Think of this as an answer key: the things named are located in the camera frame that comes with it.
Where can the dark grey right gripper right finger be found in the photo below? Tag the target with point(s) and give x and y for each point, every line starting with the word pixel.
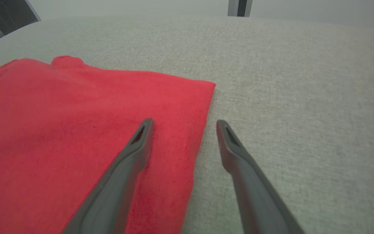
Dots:
pixel 255 195

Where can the grey metal frame post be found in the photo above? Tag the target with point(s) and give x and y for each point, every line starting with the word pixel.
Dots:
pixel 240 7

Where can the red basketball jersey white sleeves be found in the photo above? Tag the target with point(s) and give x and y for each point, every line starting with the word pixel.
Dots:
pixel 60 130

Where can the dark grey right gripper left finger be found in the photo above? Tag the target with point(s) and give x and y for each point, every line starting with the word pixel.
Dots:
pixel 115 195

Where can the dark glass panel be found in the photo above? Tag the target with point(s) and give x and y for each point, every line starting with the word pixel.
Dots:
pixel 11 16

